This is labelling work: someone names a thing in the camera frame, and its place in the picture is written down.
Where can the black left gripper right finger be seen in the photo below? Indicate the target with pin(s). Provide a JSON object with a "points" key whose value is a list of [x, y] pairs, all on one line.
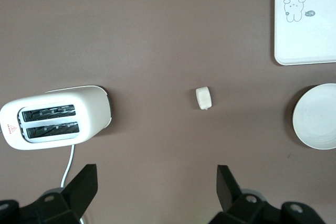
{"points": [[228, 192]]}

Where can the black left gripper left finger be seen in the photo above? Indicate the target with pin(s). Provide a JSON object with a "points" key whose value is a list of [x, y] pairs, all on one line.
{"points": [[78, 190]]}

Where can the small pale bun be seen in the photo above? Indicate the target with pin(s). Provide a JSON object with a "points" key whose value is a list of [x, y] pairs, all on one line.
{"points": [[203, 98]]}

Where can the beige round bowl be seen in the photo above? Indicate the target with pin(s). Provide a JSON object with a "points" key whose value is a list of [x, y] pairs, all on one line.
{"points": [[315, 119]]}

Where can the cream rabbit-print tray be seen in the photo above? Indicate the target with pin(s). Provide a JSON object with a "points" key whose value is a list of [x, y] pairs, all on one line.
{"points": [[304, 43]]}

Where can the white two-slot toaster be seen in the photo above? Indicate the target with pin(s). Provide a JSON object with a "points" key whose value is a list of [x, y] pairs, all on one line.
{"points": [[92, 113]]}

